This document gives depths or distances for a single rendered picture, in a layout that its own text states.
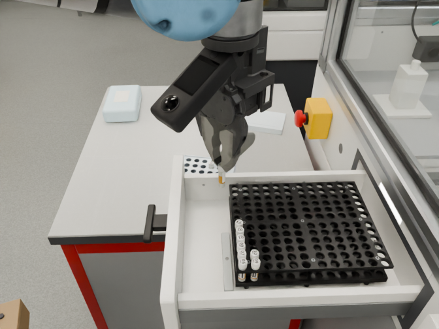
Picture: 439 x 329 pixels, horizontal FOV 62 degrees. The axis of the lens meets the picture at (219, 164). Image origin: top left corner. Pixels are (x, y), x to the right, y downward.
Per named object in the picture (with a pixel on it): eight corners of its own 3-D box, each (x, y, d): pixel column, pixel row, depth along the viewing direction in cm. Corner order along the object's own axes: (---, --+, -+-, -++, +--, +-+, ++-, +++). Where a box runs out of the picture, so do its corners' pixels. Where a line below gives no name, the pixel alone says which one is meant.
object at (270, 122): (235, 128, 102) (236, 123, 101) (242, 111, 109) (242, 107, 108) (281, 135, 100) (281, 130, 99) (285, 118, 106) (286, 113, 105)
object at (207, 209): (180, 325, 52) (177, 302, 48) (186, 196, 72) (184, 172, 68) (458, 315, 53) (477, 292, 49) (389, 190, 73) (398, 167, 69)
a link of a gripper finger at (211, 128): (240, 154, 60) (244, 106, 54) (214, 170, 57) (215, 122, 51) (227, 145, 62) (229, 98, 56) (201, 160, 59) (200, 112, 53)
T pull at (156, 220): (143, 245, 55) (142, 239, 54) (149, 208, 60) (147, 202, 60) (168, 244, 55) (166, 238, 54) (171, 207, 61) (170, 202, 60)
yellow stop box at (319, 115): (305, 140, 85) (310, 113, 80) (299, 123, 90) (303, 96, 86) (327, 140, 85) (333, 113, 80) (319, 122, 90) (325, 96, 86)
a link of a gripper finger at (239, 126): (248, 156, 52) (248, 100, 46) (240, 161, 51) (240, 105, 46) (225, 143, 55) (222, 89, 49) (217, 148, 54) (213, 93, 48)
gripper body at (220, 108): (273, 111, 53) (281, 27, 45) (230, 136, 48) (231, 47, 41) (234, 93, 57) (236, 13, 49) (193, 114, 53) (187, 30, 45)
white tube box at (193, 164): (176, 190, 83) (175, 177, 81) (185, 166, 90) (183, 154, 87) (230, 196, 82) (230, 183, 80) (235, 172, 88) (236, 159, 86)
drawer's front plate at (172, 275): (167, 342, 52) (159, 301, 45) (178, 196, 74) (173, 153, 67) (179, 341, 52) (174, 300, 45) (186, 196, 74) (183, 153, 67)
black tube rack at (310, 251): (234, 296, 55) (236, 271, 51) (228, 209, 69) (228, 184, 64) (381, 291, 56) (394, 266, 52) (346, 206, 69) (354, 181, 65)
